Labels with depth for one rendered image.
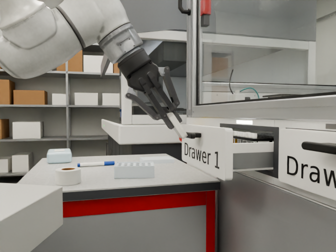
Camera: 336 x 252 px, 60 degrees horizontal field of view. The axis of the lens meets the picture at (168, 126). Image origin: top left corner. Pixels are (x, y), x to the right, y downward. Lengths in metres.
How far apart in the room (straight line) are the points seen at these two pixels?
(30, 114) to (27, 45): 4.29
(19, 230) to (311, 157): 0.48
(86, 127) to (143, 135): 3.37
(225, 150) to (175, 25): 1.10
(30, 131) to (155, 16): 3.19
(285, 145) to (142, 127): 1.00
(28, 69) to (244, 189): 0.59
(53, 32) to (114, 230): 0.53
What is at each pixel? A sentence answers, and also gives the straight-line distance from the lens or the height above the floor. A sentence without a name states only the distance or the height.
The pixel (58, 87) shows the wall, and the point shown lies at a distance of 4.89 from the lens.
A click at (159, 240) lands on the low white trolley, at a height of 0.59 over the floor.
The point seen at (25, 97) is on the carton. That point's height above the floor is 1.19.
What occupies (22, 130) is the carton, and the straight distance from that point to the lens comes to 4.47.
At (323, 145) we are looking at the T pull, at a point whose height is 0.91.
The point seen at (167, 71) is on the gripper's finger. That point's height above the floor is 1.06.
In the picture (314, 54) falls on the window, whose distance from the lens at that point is 0.64.
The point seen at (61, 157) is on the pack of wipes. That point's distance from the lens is 1.25.
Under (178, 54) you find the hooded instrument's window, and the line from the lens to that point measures 1.62.
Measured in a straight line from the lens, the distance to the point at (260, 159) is 0.68.
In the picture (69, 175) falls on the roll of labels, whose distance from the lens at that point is 0.86.
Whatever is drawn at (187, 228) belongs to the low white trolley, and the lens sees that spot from 0.92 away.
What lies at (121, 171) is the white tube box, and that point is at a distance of 0.92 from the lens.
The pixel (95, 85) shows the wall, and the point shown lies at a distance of 4.87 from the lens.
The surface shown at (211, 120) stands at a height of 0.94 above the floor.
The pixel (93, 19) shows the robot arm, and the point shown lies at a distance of 0.67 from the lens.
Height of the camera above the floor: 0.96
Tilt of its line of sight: 2 degrees down
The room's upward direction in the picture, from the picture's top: straight up
